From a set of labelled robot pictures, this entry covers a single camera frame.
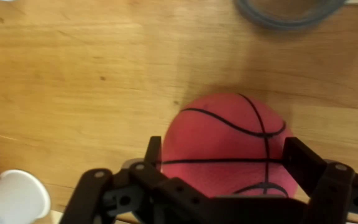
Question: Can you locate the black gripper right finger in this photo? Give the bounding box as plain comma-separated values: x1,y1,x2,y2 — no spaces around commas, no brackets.
217,137,358,224

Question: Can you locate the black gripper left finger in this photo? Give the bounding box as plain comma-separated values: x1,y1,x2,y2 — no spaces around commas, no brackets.
58,135,210,224

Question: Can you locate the pink mini basketball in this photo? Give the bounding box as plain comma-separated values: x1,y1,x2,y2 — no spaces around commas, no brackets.
160,93,297,196

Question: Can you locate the white cup near box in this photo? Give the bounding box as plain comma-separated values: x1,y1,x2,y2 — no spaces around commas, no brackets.
0,169,51,224

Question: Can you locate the grey duct tape roll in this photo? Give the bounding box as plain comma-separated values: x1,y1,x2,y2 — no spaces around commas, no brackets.
235,0,346,29

